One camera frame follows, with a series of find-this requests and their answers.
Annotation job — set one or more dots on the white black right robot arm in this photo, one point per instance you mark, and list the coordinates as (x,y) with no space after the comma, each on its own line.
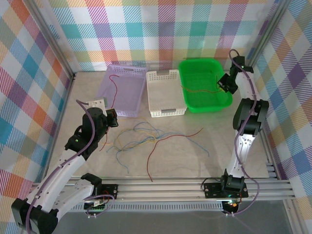
(243,146)

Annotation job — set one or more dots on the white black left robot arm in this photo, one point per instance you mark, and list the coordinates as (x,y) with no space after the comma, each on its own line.
(75,192)

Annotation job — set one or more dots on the green plastic basket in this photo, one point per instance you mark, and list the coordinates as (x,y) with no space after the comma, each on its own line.
(204,73)

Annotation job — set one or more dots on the purple plastic basket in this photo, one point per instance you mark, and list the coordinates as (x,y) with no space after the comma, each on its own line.
(129,90)

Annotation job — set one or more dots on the white plastic basket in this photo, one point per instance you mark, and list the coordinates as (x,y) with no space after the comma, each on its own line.
(165,95)

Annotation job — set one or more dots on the checked cloth backdrop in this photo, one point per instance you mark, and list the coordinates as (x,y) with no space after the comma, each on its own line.
(292,85)
(19,97)
(156,29)

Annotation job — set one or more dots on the green terminal circuit board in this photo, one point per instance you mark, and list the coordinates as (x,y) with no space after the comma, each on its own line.
(97,208)

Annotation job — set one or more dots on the orange connector circuit board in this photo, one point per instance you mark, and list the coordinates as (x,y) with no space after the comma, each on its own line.
(232,204)

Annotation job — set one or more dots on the aluminium frame side rail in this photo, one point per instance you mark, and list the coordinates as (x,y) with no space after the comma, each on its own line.
(68,97)
(268,156)

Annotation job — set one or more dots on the aluminium frame post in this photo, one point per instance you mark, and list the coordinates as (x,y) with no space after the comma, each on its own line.
(265,36)
(55,39)

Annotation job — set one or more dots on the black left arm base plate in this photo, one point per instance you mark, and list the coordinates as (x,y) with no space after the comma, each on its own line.
(111,191)

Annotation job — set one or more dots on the aluminium mounting rail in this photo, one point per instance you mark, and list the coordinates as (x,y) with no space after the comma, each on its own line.
(158,189)

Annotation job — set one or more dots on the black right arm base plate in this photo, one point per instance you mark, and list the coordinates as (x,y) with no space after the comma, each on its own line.
(212,190)

